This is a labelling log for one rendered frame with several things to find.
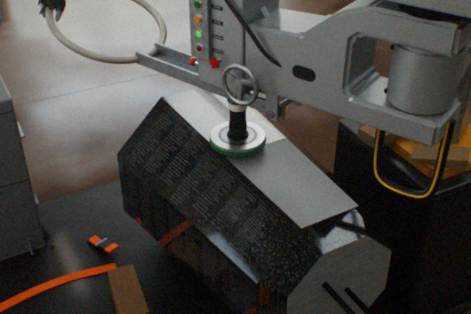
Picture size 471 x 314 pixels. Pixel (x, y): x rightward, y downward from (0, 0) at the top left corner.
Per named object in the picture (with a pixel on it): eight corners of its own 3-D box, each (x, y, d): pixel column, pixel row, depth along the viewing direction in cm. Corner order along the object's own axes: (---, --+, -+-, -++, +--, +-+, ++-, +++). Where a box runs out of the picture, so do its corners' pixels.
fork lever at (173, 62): (305, 101, 216) (307, 90, 214) (277, 124, 203) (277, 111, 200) (162, 50, 250) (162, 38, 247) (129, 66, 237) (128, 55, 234)
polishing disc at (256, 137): (199, 134, 233) (199, 132, 232) (241, 117, 244) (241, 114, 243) (233, 159, 219) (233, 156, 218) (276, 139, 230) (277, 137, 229)
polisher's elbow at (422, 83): (394, 80, 189) (404, 21, 179) (458, 94, 182) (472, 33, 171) (376, 106, 175) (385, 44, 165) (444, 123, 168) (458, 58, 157)
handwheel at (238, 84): (272, 101, 203) (273, 60, 195) (255, 113, 197) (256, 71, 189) (236, 88, 211) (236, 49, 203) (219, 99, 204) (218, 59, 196)
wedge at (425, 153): (467, 158, 232) (470, 147, 229) (465, 172, 224) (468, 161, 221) (413, 146, 238) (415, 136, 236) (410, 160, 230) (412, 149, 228)
